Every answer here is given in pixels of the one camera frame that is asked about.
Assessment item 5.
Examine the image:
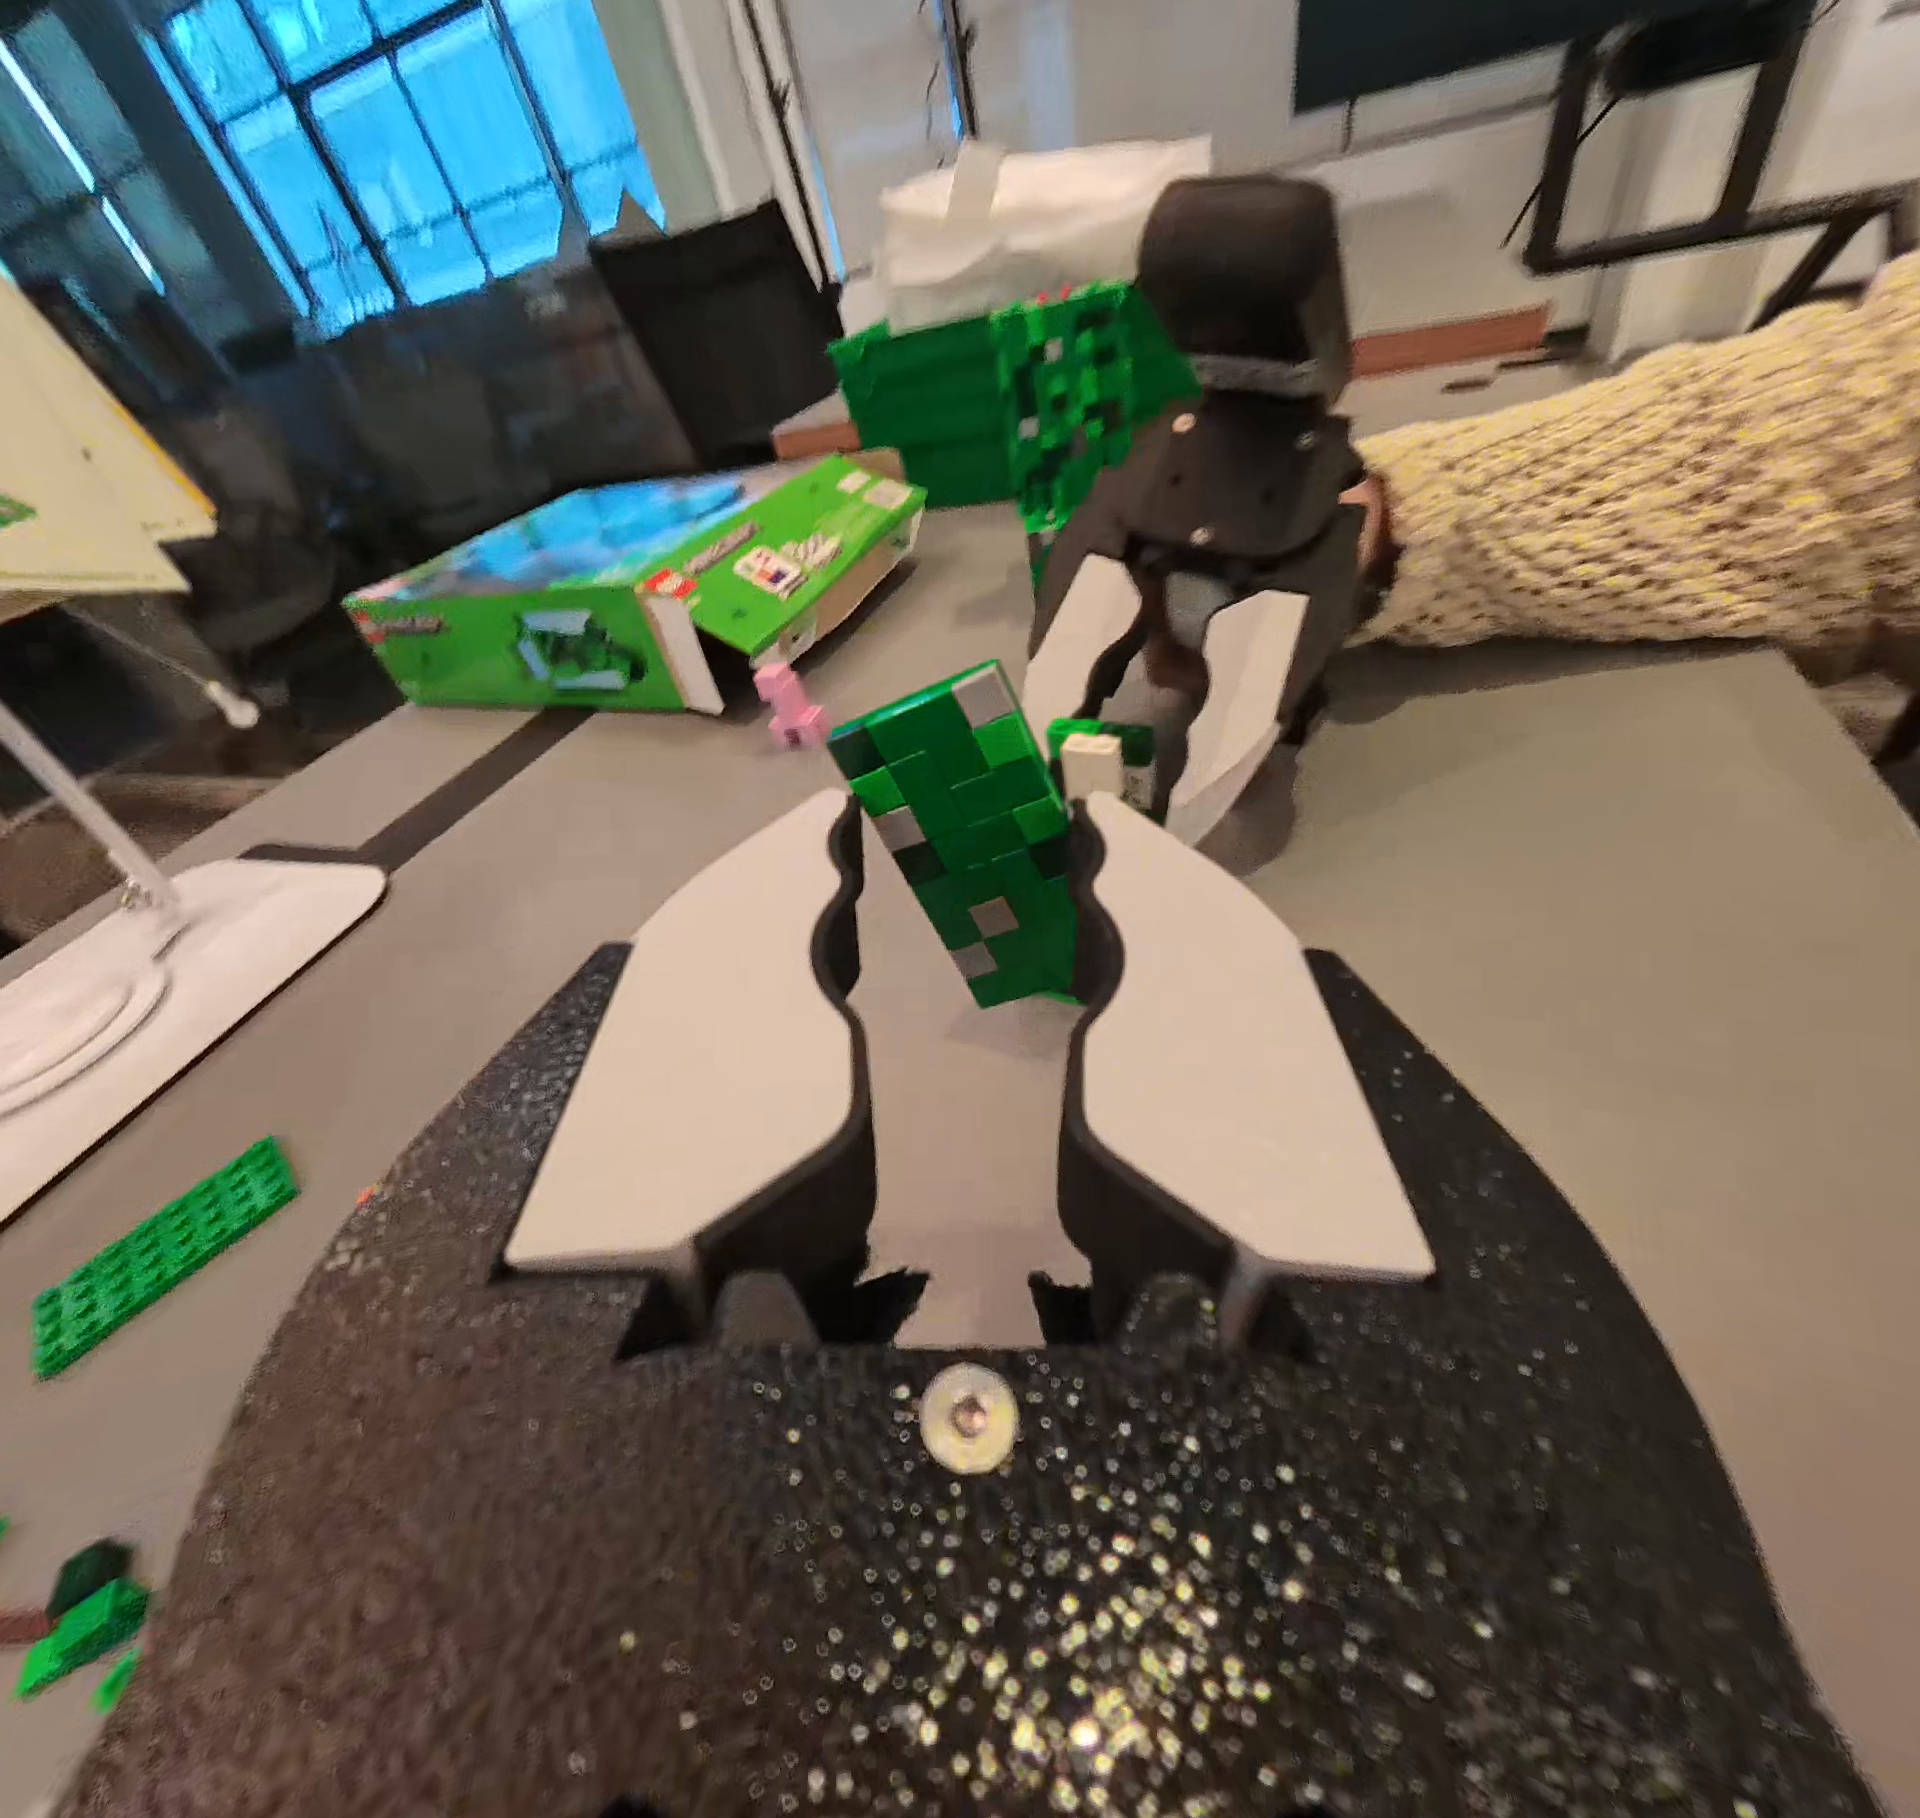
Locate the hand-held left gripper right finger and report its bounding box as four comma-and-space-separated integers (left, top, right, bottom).
1059, 795, 1438, 1285

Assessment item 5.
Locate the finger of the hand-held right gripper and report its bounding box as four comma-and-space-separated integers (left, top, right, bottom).
1024, 558, 1154, 749
1162, 595, 1310, 850

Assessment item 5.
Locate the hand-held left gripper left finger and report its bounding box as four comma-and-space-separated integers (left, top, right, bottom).
503, 791, 876, 1285

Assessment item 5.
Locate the tall green lego block tower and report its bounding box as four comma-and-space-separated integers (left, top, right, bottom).
827, 660, 1085, 1009

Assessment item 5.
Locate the person's right forearm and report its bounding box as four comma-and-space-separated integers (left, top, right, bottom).
1351, 249, 1920, 653

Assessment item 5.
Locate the green lego creeper figure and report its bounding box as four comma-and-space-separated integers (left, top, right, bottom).
989, 281, 1205, 594

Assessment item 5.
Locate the green lego set box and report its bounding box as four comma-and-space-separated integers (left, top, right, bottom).
341, 453, 929, 717

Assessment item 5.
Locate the green lego plate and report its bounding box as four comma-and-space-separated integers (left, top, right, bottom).
33, 1136, 302, 1382

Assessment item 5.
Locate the pile of loose lego bricks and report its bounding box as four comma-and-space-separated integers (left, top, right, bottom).
0, 1510, 154, 1717

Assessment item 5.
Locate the lego instruction booklet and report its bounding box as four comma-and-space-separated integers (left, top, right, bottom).
0, 272, 219, 627

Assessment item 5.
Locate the person's right hand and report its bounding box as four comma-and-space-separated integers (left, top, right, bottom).
1340, 481, 1406, 607

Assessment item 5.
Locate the green plastic storage bin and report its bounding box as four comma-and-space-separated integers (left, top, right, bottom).
829, 319, 1050, 507

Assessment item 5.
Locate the white paper bag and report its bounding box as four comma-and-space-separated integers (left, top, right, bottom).
873, 134, 1216, 337

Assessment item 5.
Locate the black metal stand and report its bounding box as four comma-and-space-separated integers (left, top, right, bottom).
1522, 0, 1910, 280

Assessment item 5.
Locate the white book stand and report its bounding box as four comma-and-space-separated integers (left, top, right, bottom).
0, 708, 389, 1227

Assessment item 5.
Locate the large window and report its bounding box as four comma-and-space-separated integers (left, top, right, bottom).
0, 0, 661, 321

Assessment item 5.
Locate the white cord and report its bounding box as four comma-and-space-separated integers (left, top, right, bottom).
60, 603, 259, 729

